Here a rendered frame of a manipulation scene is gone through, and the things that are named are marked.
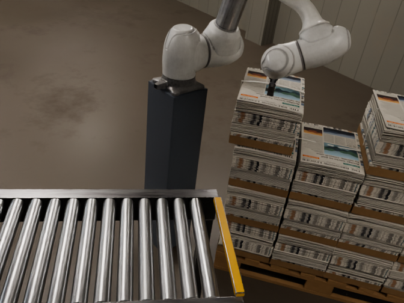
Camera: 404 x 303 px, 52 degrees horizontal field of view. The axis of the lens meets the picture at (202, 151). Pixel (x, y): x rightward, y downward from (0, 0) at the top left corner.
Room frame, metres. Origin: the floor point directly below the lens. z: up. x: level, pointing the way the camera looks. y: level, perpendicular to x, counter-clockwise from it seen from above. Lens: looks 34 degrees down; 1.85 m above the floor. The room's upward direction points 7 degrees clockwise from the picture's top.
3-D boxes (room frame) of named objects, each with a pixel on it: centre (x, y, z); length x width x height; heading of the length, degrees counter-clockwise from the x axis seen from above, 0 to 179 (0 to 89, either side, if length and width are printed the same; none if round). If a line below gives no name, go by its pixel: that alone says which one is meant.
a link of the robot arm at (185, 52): (1.78, 0.14, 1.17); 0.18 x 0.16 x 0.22; 125
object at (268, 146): (1.64, -0.27, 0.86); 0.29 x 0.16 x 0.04; 82
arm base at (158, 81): (1.76, 0.17, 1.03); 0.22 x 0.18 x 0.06; 134
